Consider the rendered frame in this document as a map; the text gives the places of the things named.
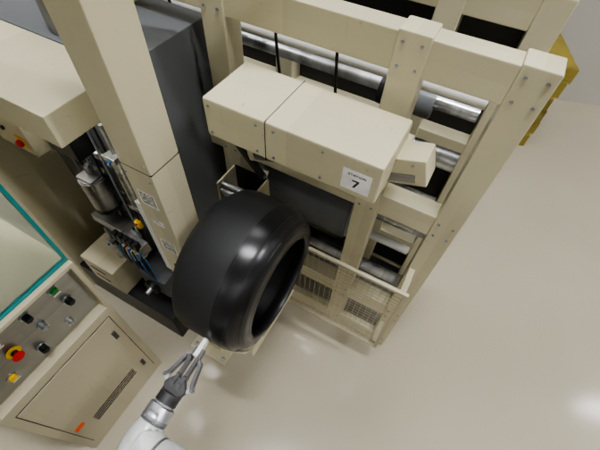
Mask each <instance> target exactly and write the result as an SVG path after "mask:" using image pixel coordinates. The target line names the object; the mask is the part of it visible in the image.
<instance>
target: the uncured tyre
mask: <svg viewBox="0 0 600 450"><path fill-rule="evenodd" d="M310 239H311V230H310V227H309V224H308V222H307V219H306V218H305V216H304V214H303V213H301V212H300V211H299V210H298V209H296V208H295V207H293V206H291V205H289V204H285V203H283V202H281V201H280V200H277V199H275V198H273V197H271V196H267V195H265V194H264V193H262V192H260V191H255V190H249V189H245V190H241V191H238V192H237V193H234V194H232V195H230V196H226V197H224V198H222V199H221V200H220V201H219V202H217V203H216V204H215V205H214V206H212V207H211V208H210V209H209V210H208V211H207V212H206V213H205V214H204V216H203V217H202V218H201V219H200V221H199V222H198V223H197V224H196V225H195V227H194V228H193V230H192V231H191V233H190V234H189V236H188V238H187V240H186V242H185V244H184V246H183V247H182V249H181V251H180V253H179V257H178V260H177V261H176V264H175V267H174V271H173V274H172V278H171V301H172V308H173V311H174V314H175V316H176V317H177V318H178V320H179V321H180V322H181V323H182V324H183V325H184V326H185V327H187V328H188V329H191V330H192V331H194V332H195V333H196V334H198V335H200V336H201V337H203V338H207V339H209V341H210V342H212V343H214V344H215V345H217V346H218V347H220V348H222V349H225V350H229V351H232V352H234V351H237V350H241V349H245V348H248V347H250V346H252V345H254V344H255V343H256V342H257V341H258V340H259V339H260V338H261V337H262V336H263V335H264V333H265V332H266V331H267V330H268V328H269V327H270V326H271V324H272V323H273V322H274V321H275V319H276V318H277V316H278V314H279V312H280V311H281V309H282V307H283V306H284V304H285V302H286V301H287V300H288V297H289V295H290V293H291V291H292V289H293V287H294V285H295V283H296V281H297V278H298V276H299V274H300V271H301V270H302V267H303V265H304V260H305V257H306V255H307V252H308V248H309V245H310Z"/></svg>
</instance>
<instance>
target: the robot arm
mask: <svg viewBox="0 0 600 450"><path fill-rule="evenodd" d="M209 342H210V341H209V339H207V338H206V337H204V339H203V340H202V342H201V343H200V345H199V346H196V347H195V348H194V350H193V351H192V353H191V354H187V353H184V354H183V355H182V356H181V357H180V358H179V359H178V360H177V361H176V362H175V363H174V364H173V365H172V366H171V367H170V368H169V369H168V370H167V371H164V372H163V373H162V375H164V377H165V381H164V384H163V386H162V388H161V390H160V391H159V393H158V394H157V395H156V397H155V398H156V399H151V401H150V402H149V404H148V405H147V406H146V408H145V410H144V411H143V412H142V413H141V415H140V416H139V417H138V418H137V419H136V420H135V421H134V422H133V423H132V424H131V426H130V427H129V429H128V430H127V431H126V433H125V434H124V436H123V438H122V439H121V442H120V443H119V444H118V446H117V448H116V450H186V449H185V448H184V447H182V446H181V445H179V444H178V443H175V442H173V441H172V440H170V439H169V438H168V437H167V436H166V435H165V434H164V433H163V431H164V429H165V428H166V427H167V425H168V423H169V421H170V420H171V418H172V416H173V415H174V411H173V410H172V409H175V408H176V406H177V405H178V403H179V401H180V400H181V398H182V397H183V396H185V395H186V394H190V393H191V394H194V393H195V388H196V383H197V380H198V378H199V375H200V372H201V370H202V368H203V364H202V362H201V359H202V357H203V355H204V353H205V350H204V349H205V348H206V346H207V345H208V343H209ZM194 357H196V359H195V360H194V361H193V363H192V364H191V366H190V367H189V369H188V370H187V372H186V374H185V375H184V376H183V374H184V372H185V371H186V369H187V367H188V366H189V364H190V363H191V362H192V360H193V359H194ZM182 363H183V365H182V366H181V368H180V369H179V371H178V372H177V373H176V375H174V376H172V377H170V375H171V374H172V373H173V372H174V371H175V370H177V369H178V367H179V366H180V365H181V364H182ZM196 366H197V367H196ZM195 369H196V371H195V373H194V376H193V378H192V380H191V383H190V386H189V387H188V388H187V382H188V380H189V377H190V376H191V374H192V373H193V371H194V370H195ZM182 376H183V377H182Z"/></svg>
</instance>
